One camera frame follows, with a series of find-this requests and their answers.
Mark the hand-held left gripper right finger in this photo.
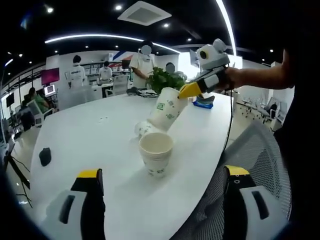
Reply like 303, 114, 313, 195
223, 164, 288, 240

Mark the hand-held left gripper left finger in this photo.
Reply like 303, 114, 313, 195
44, 168, 107, 240

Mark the white printed paper cup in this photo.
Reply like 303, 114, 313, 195
134, 120, 161, 138
147, 86, 190, 133

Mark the person's right hand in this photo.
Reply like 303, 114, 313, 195
219, 66, 243, 92

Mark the blue wipes packet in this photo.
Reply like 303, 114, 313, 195
192, 93, 216, 110

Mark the ceiling strip light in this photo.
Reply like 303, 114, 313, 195
215, 0, 238, 57
44, 34, 181, 55

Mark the green potted plant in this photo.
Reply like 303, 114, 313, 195
146, 66, 187, 96

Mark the grey mesh office chair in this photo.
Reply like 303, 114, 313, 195
172, 119, 293, 240

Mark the black computer mouse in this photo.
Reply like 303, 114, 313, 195
38, 147, 53, 168

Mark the white table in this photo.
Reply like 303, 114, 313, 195
29, 91, 241, 240

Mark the black tripod stand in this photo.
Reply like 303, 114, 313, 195
2, 142, 33, 208

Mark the white office chair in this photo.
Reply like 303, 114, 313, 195
26, 99, 55, 127
104, 74, 130, 98

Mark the ceiling air vent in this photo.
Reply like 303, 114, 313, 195
117, 0, 173, 26

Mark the person's dark clothing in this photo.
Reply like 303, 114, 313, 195
272, 44, 320, 226

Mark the pink monitor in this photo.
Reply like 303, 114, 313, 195
40, 67, 61, 86

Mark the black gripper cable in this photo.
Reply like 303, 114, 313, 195
223, 63, 237, 153

